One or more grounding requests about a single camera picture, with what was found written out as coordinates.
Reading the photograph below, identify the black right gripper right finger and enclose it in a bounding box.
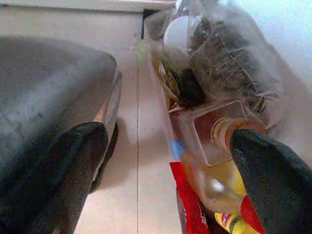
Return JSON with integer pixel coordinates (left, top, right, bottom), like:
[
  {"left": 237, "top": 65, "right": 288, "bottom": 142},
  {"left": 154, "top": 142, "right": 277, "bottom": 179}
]
[{"left": 230, "top": 129, "right": 312, "bottom": 234}]

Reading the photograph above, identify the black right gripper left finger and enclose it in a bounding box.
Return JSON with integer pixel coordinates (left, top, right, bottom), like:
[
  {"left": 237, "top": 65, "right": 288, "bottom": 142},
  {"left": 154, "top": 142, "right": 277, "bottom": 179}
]
[{"left": 0, "top": 121, "right": 110, "bottom": 234}]

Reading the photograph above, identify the yellow red labelled bottle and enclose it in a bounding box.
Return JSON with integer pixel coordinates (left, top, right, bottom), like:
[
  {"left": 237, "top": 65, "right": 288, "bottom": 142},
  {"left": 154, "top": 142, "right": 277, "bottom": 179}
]
[{"left": 214, "top": 211, "right": 255, "bottom": 234}]

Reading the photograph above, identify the clear bottle of yellow liquid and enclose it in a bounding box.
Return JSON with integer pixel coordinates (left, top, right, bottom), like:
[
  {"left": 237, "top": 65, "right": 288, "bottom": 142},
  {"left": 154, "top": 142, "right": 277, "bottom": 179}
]
[{"left": 180, "top": 117, "right": 268, "bottom": 215}]

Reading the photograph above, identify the clear square plastic box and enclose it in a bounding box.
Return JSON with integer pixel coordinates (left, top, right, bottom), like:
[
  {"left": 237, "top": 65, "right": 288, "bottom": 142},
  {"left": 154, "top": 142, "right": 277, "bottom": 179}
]
[{"left": 191, "top": 100, "right": 247, "bottom": 167}]

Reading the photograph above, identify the red plastic packet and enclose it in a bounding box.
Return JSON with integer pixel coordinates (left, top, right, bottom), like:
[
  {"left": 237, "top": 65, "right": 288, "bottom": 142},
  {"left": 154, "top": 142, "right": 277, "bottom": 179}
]
[{"left": 169, "top": 161, "right": 266, "bottom": 234}]

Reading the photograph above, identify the clear bag of dark dried food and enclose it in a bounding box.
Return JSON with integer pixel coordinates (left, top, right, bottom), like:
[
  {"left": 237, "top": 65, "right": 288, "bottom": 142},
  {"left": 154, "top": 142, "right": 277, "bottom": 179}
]
[{"left": 186, "top": 0, "right": 285, "bottom": 131}]

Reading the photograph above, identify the white egg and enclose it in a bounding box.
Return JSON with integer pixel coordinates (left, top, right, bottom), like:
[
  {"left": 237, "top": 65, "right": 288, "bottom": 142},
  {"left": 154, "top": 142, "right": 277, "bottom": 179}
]
[{"left": 162, "top": 15, "right": 191, "bottom": 50}]

